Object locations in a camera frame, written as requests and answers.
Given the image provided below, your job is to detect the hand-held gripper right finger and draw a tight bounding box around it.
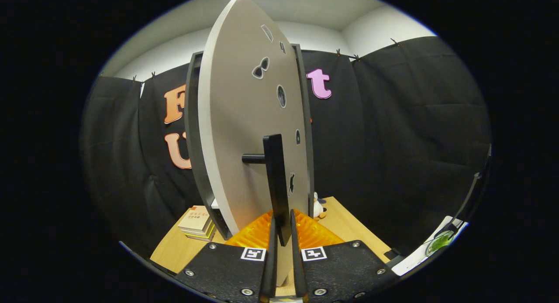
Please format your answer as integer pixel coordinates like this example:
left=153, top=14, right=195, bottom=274
left=290, top=208, right=400, bottom=303

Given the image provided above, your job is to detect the black door handle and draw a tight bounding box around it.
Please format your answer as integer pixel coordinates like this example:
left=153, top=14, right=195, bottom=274
left=242, top=134, right=292, bottom=247

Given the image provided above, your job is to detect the white shoe cabinet door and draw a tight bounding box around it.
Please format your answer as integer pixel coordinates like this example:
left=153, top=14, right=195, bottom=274
left=197, top=0, right=311, bottom=286

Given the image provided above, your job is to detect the black folding stand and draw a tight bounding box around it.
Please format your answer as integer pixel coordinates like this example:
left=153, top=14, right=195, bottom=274
left=450, top=144, right=493, bottom=227

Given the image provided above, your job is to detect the black backdrop cloth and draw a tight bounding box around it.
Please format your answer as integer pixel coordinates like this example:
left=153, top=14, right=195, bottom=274
left=79, top=36, right=492, bottom=260

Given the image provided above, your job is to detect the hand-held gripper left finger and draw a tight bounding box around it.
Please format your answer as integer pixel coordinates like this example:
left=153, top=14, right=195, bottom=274
left=174, top=209, right=279, bottom=303

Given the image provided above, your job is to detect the yellow-edged book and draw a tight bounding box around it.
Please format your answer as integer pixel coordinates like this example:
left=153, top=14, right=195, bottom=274
left=183, top=224, right=215, bottom=239

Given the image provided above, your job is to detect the dark grey shoe cabinet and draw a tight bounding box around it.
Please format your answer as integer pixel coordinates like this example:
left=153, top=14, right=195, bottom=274
left=184, top=43, right=316, bottom=241

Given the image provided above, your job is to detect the small penguin toy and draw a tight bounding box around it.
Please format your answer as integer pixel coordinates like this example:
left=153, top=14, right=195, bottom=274
left=313, top=192, right=327, bottom=220

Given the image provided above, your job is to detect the beige book with orange print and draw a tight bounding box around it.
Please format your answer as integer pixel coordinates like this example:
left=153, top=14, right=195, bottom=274
left=178, top=206, right=212, bottom=234

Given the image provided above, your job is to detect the white board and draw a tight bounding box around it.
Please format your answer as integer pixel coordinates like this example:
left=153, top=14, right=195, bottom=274
left=400, top=216, right=469, bottom=276

